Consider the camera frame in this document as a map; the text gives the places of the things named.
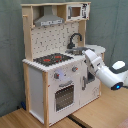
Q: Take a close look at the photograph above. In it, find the oven door with window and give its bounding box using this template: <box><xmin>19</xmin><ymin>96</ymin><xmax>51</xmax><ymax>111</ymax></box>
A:
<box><xmin>55</xmin><ymin>85</ymin><xmax>74</xmax><ymax>111</ymax></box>

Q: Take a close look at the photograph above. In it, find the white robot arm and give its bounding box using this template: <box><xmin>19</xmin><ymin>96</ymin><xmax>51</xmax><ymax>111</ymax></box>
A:
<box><xmin>84</xmin><ymin>49</ymin><xmax>128</xmax><ymax>90</ymax></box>

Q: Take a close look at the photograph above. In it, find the grey fridge door dispenser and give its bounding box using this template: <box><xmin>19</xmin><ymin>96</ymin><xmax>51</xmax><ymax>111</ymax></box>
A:
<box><xmin>87</xmin><ymin>68</ymin><xmax>95</xmax><ymax>83</ymax></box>

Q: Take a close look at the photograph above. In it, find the wooden toy kitchen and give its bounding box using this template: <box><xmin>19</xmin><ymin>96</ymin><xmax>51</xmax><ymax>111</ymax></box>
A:
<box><xmin>22</xmin><ymin>2</ymin><xmax>105</xmax><ymax>128</ymax></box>

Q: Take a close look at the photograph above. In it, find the grey toy sink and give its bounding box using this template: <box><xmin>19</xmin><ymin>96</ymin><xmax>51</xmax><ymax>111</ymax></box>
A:
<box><xmin>65</xmin><ymin>47</ymin><xmax>95</xmax><ymax>55</ymax></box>

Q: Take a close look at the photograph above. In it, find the black toy faucet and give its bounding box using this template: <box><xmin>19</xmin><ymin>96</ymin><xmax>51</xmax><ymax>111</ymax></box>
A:
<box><xmin>67</xmin><ymin>33</ymin><xmax>82</xmax><ymax>49</ymax></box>

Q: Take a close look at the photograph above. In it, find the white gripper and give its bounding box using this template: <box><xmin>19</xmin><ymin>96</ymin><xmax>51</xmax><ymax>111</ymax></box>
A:
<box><xmin>84</xmin><ymin>49</ymin><xmax>104</xmax><ymax>74</ymax></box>

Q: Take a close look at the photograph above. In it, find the grey range hood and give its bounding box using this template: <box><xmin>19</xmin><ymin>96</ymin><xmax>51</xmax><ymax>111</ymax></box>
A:
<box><xmin>34</xmin><ymin>6</ymin><xmax>64</xmax><ymax>27</ymax></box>

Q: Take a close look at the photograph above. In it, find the grey cabinet door handle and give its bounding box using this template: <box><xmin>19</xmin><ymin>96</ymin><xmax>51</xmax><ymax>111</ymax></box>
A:
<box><xmin>82</xmin><ymin>76</ymin><xmax>87</xmax><ymax>90</ymax></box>

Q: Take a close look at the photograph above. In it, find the black toy stovetop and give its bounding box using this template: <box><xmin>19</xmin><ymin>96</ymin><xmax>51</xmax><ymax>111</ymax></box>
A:
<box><xmin>34</xmin><ymin>53</ymin><xmax>71</xmax><ymax>67</ymax></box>

